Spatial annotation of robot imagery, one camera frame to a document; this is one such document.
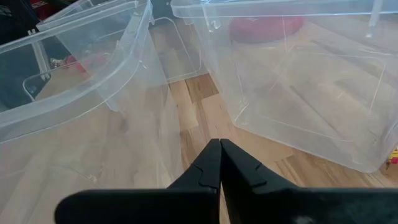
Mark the red crate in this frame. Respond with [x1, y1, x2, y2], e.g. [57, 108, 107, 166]
[29, 0, 65, 20]

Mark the black object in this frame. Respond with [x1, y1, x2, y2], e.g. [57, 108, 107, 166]
[0, 0, 41, 45]

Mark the red round object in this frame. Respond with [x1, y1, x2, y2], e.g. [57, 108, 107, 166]
[229, 16, 305, 44]

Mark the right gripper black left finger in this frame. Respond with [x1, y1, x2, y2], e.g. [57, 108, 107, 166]
[55, 138, 223, 224]

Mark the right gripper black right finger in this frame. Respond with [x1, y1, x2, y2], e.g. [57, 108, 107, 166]
[221, 138, 398, 224]

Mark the clear plastic bin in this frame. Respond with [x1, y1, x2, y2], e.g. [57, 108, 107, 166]
[0, 0, 187, 224]
[170, 0, 398, 174]

